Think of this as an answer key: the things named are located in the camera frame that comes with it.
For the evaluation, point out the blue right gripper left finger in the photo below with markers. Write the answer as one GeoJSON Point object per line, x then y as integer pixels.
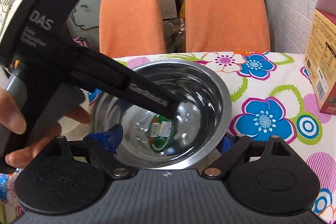
{"type": "Point", "coordinates": [110, 139]}

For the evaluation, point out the stainless steel bowl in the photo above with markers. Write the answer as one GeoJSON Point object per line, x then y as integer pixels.
{"type": "Point", "coordinates": [151, 141]}

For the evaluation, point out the floral tablecloth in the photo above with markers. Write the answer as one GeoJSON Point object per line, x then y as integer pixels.
{"type": "Point", "coordinates": [281, 168]}

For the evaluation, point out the red cracker box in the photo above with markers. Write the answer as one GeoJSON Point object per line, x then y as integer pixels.
{"type": "Point", "coordinates": [320, 57]}

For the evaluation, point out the person's left hand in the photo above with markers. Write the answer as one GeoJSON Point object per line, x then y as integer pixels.
{"type": "Point", "coordinates": [16, 129]}

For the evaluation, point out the left orange chair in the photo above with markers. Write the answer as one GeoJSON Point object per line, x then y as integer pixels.
{"type": "Point", "coordinates": [130, 28]}

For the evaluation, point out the right orange chair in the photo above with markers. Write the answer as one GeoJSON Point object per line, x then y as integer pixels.
{"type": "Point", "coordinates": [226, 25]}

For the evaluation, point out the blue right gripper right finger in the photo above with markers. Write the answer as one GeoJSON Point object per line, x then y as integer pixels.
{"type": "Point", "coordinates": [226, 143]}

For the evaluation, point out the orange chair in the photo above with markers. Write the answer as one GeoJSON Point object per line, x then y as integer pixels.
{"type": "Point", "coordinates": [130, 28]}
{"type": "Point", "coordinates": [226, 25]}

